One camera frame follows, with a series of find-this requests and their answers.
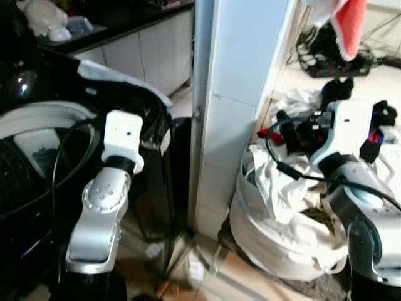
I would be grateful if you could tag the grey blue bowl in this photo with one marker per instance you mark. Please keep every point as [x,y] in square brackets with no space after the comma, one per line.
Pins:
[80,25]

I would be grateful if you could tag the white tiled pillar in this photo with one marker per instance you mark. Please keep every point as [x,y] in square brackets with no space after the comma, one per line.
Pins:
[241,94]

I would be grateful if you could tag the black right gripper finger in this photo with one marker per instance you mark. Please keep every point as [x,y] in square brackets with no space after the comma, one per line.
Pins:
[289,133]
[379,122]

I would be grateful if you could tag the red hanging cloth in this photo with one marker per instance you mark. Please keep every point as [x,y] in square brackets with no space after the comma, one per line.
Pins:
[351,28]

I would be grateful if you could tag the black washing machine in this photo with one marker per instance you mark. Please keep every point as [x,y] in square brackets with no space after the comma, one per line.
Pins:
[31,188]

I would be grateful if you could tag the black power strip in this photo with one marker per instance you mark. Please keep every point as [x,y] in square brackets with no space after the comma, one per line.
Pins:
[332,66]

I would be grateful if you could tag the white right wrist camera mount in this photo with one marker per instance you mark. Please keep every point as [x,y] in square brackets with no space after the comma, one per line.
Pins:
[343,132]

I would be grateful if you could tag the black garment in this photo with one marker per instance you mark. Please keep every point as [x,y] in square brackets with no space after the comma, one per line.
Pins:
[337,91]

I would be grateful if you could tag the white bowl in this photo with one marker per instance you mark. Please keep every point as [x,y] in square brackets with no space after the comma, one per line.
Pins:
[44,17]

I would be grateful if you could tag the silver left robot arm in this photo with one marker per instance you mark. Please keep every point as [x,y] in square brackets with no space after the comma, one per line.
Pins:
[100,207]

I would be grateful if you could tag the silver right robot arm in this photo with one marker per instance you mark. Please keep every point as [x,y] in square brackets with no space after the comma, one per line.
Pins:
[369,219]

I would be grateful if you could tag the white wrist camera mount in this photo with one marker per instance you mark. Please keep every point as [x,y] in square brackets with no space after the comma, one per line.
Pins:
[343,132]
[123,135]

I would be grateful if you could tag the white fabric laundry bag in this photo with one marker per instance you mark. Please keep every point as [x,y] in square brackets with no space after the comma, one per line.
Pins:
[282,226]

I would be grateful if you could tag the white kitchen cabinet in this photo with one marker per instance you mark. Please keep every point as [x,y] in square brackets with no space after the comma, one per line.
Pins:
[156,56]

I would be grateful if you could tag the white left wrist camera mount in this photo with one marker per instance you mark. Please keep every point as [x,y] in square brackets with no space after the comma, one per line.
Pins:
[123,135]

